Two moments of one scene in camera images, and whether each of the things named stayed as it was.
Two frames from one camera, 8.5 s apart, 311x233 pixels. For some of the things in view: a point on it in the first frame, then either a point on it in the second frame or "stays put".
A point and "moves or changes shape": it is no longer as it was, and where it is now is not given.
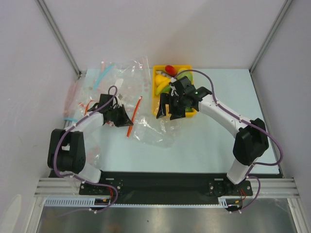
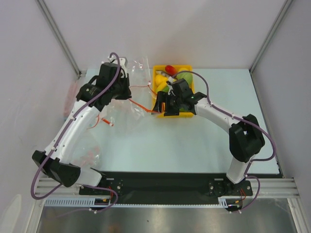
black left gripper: [125, 120] → [124, 78]
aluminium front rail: [61, 187] stays put
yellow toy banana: [161, 86] stays put
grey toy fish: [162, 72] stays put
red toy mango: [171, 70] stays put
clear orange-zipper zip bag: [145, 127] moves or changes shape
